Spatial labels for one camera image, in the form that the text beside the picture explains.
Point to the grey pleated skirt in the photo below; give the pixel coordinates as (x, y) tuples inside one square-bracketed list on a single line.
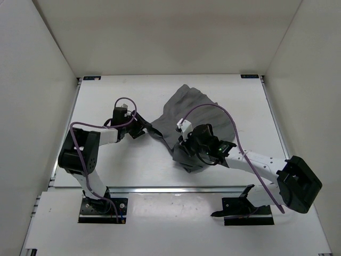
[(190, 101)]

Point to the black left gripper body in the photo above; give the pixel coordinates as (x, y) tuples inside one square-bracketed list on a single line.
[(131, 127)]

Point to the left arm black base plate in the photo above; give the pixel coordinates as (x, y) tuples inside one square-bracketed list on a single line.
[(93, 211)]

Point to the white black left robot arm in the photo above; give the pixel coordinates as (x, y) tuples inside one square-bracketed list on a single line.
[(79, 152)]

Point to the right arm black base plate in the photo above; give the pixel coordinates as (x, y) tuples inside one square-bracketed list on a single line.
[(240, 212)]

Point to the aluminium table edge rail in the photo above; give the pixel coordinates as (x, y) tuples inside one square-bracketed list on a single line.
[(178, 190)]

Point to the blue label sticker left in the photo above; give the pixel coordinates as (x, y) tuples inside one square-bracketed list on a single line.
[(91, 78)]

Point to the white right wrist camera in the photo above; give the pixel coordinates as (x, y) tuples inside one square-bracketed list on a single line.
[(184, 126)]

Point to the blue label sticker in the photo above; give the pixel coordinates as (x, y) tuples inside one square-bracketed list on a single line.
[(91, 78), (249, 76)]

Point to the blue label sticker right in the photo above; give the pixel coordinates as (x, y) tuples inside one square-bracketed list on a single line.
[(249, 76)]

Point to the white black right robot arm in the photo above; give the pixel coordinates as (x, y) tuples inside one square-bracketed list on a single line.
[(292, 182)]

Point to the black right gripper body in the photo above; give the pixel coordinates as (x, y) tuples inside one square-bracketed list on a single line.
[(188, 141)]

